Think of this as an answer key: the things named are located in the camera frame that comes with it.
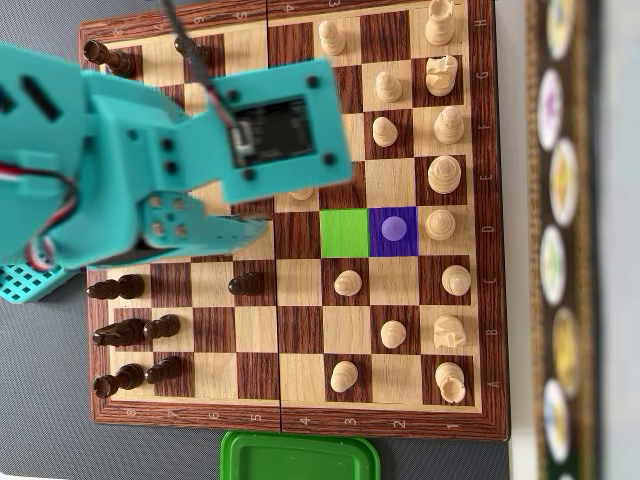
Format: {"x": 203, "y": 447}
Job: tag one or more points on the dark wooden chess bishop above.
{"x": 116, "y": 287}

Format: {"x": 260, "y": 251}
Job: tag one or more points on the dark wooden chess pawn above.
{"x": 245, "y": 285}
{"x": 163, "y": 370}
{"x": 206, "y": 54}
{"x": 161, "y": 327}

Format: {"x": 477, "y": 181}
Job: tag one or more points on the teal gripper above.
{"x": 172, "y": 222}

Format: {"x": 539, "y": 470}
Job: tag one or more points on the green plastic lid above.
{"x": 300, "y": 457}

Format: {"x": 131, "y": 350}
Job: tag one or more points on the light wooden chess queen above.
{"x": 439, "y": 224}

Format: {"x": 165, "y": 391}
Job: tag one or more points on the light wooden chess pawn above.
{"x": 331, "y": 37}
{"x": 393, "y": 227}
{"x": 384, "y": 131}
{"x": 348, "y": 282}
{"x": 301, "y": 194}
{"x": 388, "y": 86}
{"x": 393, "y": 333}
{"x": 343, "y": 376}

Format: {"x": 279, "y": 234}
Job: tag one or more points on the dark wooden chess knight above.
{"x": 117, "y": 332}

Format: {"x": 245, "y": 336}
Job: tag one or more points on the dark box with round pictures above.
{"x": 562, "y": 175}

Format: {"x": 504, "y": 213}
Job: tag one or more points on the light wooden chess king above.
{"x": 444, "y": 174}

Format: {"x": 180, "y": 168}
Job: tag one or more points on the light wooden chess bishop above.
{"x": 448, "y": 125}
{"x": 455, "y": 280}

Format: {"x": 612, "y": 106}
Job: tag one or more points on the light wooden chess rook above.
{"x": 450, "y": 382}
{"x": 440, "y": 22}

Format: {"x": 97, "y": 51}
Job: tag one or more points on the wooden chessboard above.
{"x": 300, "y": 340}

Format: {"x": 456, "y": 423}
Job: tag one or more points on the light wooden chess knight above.
{"x": 441, "y": 75}
{"x": 449, "y": 332}

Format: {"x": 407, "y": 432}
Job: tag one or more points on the dark wooden chess rook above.
{"x": 117, "y": 380}
{"x": 107, "y": 57}

